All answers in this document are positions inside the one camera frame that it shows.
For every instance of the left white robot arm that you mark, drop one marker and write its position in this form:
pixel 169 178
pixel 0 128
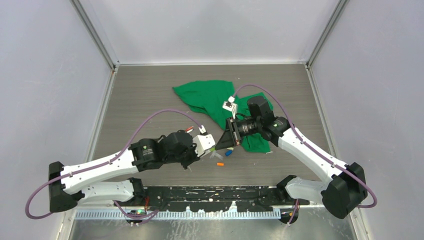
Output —
pixel 74 185

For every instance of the white marker green tip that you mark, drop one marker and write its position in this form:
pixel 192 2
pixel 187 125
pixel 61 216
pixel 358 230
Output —
pixel 208 151

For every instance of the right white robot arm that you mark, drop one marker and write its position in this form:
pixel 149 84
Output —
pixel 341 186

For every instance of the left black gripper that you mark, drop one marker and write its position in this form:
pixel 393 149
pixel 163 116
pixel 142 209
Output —
pixel 193 158

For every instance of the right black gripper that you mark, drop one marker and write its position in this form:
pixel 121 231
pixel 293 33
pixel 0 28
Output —
pixel 231 137

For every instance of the green cloth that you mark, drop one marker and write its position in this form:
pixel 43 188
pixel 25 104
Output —
pixel 207 97

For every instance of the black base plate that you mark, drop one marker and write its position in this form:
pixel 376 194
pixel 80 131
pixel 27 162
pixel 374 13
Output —
pixel 209 199

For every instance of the blue pen cap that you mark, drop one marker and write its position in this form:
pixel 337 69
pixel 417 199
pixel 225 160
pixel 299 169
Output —
pixel 228 153

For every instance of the red orange pen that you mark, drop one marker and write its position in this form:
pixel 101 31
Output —
pixel 189 129

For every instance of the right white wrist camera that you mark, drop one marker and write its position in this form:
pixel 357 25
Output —
pixel 231 106

